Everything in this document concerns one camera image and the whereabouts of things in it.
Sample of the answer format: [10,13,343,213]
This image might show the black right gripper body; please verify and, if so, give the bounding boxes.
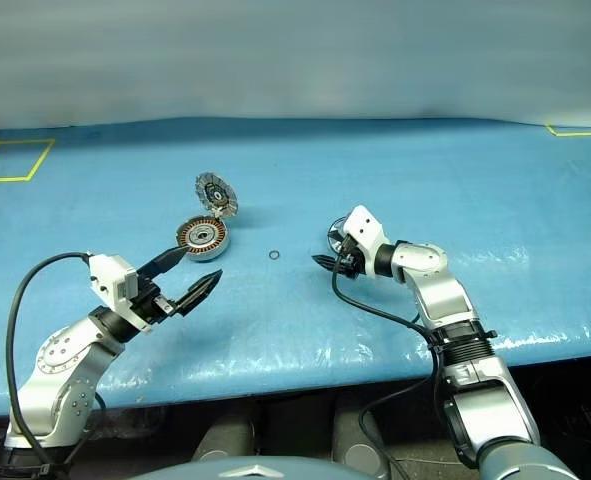
[332,234,364,279]

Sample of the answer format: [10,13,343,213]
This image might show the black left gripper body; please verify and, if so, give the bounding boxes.
[130,275,185,325]

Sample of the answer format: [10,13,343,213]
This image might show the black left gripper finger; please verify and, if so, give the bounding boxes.
[137,246,190,282]
[173,269,224,317]

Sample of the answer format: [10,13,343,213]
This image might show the black spoked rotor ring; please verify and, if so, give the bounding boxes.
[326,216,352,252]

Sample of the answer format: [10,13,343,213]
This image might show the silver motor stator copper windings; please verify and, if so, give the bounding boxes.
[176,214,232,262]

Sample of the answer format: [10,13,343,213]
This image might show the round silver motor end cover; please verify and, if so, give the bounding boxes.
[194,172,239,220]

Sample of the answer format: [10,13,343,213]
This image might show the large yellow tape square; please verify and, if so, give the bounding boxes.
[0,138,56,183]

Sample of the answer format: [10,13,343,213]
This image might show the grey robot torso with emblem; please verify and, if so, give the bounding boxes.
[139,454,347,480]

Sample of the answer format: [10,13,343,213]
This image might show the small yellow tape outline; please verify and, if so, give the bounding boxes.
[545,124,591,138]

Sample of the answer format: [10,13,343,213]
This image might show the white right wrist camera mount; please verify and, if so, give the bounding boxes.
[347,204,387,277]

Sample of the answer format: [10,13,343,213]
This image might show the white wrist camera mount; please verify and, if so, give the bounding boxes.
[85,253,155,335]
[347,204,387,277]

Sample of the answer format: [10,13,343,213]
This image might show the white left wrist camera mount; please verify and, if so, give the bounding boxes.
[85,253,155,335]

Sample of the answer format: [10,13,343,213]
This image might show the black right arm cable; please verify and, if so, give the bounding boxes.
[330,252,444,480]

